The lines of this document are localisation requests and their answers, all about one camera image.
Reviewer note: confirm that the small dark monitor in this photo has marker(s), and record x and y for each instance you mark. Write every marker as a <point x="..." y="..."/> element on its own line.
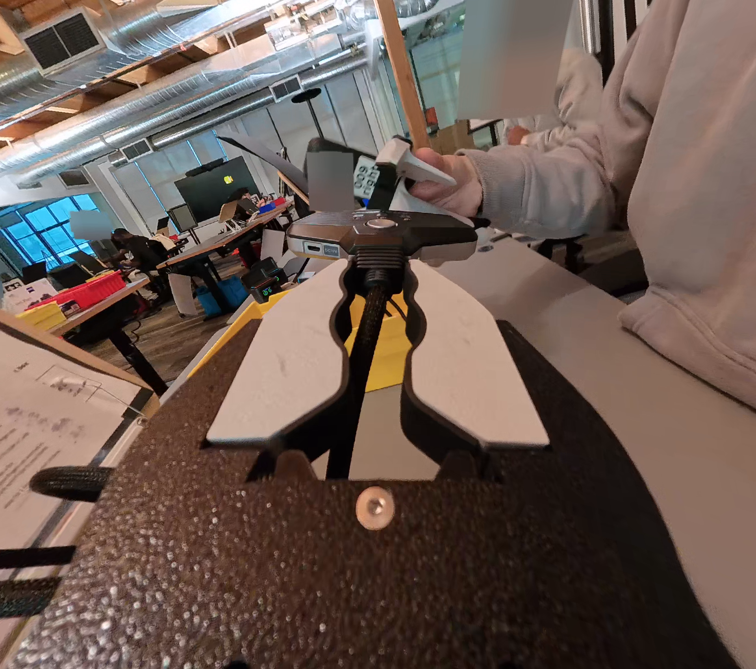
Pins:
<point x="182" y="217"/>

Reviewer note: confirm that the grey usb hub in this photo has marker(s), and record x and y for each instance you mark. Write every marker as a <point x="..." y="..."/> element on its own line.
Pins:
<point x="322" y="235"/>

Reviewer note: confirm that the small yellow bin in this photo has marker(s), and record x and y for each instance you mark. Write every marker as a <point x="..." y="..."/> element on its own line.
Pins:
<point x="41" y="315"/>

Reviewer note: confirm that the blue plastic bin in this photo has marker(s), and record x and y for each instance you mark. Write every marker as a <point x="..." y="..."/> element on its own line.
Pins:
<point x="221" y="294"/>

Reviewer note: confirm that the black office chair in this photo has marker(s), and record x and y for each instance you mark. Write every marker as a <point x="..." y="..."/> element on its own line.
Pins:
<point x="558" y="250"/>

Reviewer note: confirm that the person's right hand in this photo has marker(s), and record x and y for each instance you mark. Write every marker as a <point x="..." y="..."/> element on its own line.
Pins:
<point x="460" y="197"/>

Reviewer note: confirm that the black power station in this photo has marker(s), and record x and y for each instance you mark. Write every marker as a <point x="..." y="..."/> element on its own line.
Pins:
<point x="267" y="282"/>

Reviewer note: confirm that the yellow plastic bin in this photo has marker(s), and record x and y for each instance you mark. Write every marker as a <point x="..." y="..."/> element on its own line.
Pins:
<point x="242" y="321"/>

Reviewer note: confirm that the blue tinted window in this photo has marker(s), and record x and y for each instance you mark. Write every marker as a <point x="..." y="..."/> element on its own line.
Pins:
<point x="41" y="229"/>

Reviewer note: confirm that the clipboard with printed paper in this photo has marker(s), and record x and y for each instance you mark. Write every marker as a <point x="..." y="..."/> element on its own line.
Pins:
<point x="53" y="415"/>

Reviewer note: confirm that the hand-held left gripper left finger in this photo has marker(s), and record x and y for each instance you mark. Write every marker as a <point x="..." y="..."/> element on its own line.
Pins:
<point x="283" y="362"/>

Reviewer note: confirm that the silver ventilation duct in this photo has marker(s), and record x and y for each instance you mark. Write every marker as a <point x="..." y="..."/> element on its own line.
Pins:
<point x="147" y="108"/>

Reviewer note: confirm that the person's right forearm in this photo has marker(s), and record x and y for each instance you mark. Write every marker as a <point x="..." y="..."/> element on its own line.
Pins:
<point x="549" y="191"/>

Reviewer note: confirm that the black floor lamp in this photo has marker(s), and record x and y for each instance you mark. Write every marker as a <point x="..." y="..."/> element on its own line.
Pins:
<point x="310" y="108"/>

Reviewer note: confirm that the person's grey hoodie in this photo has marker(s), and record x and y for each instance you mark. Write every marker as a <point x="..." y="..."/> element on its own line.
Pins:
<point x="703" y="179"/>

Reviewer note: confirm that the red plastic bin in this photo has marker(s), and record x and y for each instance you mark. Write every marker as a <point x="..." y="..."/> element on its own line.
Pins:
<point x="88" y="288"/>

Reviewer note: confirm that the wooden desk with black legs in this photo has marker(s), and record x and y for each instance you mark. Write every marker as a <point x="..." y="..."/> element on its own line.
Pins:
<point x="230" y="232"/>
<point x="106" y="306"/>

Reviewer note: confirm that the large black wall screen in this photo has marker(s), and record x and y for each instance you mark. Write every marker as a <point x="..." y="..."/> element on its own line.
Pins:
<point x="215" y="191"/>

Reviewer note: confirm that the wooden post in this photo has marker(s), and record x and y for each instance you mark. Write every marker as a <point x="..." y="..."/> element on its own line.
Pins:
<point x="398" y="49"/>

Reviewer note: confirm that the ceiling air vent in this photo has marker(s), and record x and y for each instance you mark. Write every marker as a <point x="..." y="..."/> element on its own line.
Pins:
<point x="62" y="40"/>

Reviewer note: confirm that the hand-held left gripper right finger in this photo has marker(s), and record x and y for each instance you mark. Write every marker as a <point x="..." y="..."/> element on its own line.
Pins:
<point x="466" y="368"/>

